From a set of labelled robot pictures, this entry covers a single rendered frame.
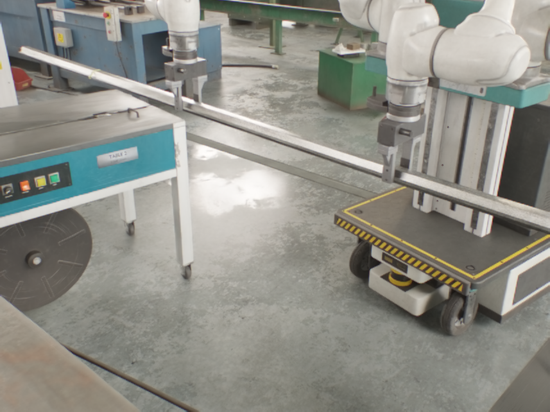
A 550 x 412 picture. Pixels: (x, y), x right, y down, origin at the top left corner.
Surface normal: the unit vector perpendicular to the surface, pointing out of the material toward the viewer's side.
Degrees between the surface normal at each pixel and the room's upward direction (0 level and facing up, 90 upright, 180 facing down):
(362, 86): 90
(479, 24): 42
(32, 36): 90
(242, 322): 0
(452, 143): 90
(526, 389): 0
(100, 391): 0
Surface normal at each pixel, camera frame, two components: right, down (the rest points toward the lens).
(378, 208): 0.01, -0.91
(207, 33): 0.82, 0.25
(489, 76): -0.41, 0.70
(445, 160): -0.77, 0.26
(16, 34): -0.58, 0.33
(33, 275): 0.66, 0.32
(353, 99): 0.45, 0.38
